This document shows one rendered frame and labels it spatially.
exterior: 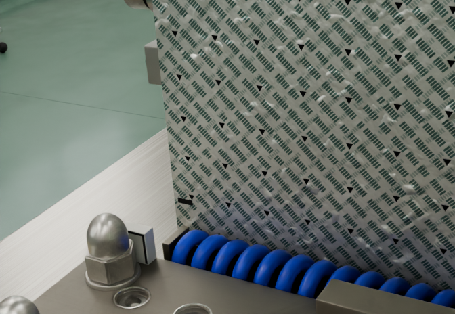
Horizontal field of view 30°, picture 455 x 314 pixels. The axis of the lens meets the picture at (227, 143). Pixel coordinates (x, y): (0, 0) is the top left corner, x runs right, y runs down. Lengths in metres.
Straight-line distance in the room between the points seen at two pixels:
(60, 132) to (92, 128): 0.13
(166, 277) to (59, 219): 0.38
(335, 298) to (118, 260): 0.14
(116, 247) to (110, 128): 2.91
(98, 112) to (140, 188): 2.67
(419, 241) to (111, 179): 0.53
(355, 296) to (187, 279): 0.12
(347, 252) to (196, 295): 0.10
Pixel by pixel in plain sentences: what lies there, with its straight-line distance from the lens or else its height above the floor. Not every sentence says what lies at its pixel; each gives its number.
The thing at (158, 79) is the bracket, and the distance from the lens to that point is 0.66.
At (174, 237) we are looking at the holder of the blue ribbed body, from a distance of 0.58.
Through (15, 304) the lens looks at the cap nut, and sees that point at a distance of 0.48.
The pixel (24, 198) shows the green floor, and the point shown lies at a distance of 3.00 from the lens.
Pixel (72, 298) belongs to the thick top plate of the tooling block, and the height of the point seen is 1.03.
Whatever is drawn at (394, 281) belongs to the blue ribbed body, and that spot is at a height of 1.04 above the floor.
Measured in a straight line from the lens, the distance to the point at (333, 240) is 0.55.
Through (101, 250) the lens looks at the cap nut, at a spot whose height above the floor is 1.06.
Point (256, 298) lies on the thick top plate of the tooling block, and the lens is 0.53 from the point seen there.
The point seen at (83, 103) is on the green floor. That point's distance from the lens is 3.74.
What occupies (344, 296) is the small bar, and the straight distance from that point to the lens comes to 0.50.
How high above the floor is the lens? 1.33
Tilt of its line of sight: 25 degrees down
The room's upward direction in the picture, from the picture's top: 5 degrees counter-clockwise
